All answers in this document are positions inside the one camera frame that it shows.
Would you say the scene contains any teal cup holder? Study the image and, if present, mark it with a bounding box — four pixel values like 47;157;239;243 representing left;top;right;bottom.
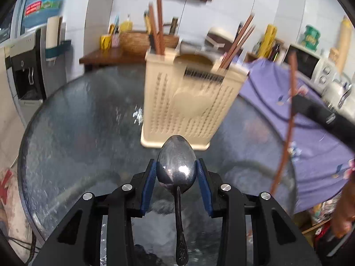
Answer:
46;40;72;61

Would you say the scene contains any blue water jug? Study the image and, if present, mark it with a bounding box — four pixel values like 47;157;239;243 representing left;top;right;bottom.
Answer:
22;0;70;28

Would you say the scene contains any metal spoon patterned handle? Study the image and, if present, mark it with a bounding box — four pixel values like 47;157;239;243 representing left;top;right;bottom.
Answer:
156;135;198;266

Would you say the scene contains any yellow wrap roll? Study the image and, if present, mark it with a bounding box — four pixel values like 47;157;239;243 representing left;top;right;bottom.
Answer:
258;24;278;59

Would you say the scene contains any cartoon print cushion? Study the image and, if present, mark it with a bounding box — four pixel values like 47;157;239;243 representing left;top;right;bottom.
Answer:
0;166;28;255

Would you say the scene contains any purple floral cloth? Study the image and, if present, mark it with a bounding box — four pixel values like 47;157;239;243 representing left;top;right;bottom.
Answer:
239;58;355;214

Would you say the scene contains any white microwave oven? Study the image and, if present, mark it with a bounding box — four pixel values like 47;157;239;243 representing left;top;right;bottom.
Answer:
281;44;337;89

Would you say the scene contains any cream plastic utensil holder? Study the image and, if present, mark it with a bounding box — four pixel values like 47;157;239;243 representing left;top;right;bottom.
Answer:
140;47;249;151

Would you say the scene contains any white thermos jug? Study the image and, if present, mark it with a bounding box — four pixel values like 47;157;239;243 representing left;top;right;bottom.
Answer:
323;73;354;108

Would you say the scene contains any stack of green tubs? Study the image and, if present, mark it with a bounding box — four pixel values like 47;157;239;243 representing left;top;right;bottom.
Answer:
302;25;321;50

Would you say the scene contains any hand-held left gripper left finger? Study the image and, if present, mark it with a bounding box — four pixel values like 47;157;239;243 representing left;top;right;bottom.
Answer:
32;159;157;266

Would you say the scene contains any grey water dispenser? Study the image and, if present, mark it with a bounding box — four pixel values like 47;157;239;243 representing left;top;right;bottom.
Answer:
6;28;49;119

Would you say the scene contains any brown and white rice cooker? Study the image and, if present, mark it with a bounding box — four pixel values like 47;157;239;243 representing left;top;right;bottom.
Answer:
205;27;236;50

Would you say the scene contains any tall stack of paper cups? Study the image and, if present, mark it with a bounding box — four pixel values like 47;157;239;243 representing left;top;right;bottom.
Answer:
337;15;355;70

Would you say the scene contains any person's right hand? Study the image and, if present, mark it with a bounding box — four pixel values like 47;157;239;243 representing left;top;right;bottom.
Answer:
331;180;355;238

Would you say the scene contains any woven pattern sink basin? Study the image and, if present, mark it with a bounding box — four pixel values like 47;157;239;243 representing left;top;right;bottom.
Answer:
119;30;179;56

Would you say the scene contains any yellow soap pump bottle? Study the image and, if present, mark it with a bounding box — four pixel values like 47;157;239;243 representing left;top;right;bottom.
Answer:
120;14;134;32

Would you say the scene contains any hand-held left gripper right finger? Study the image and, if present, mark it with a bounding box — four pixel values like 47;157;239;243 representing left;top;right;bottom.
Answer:
195;159;322;266

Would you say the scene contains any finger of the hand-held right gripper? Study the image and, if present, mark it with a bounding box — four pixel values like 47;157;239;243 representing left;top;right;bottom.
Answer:
292;94;355;156

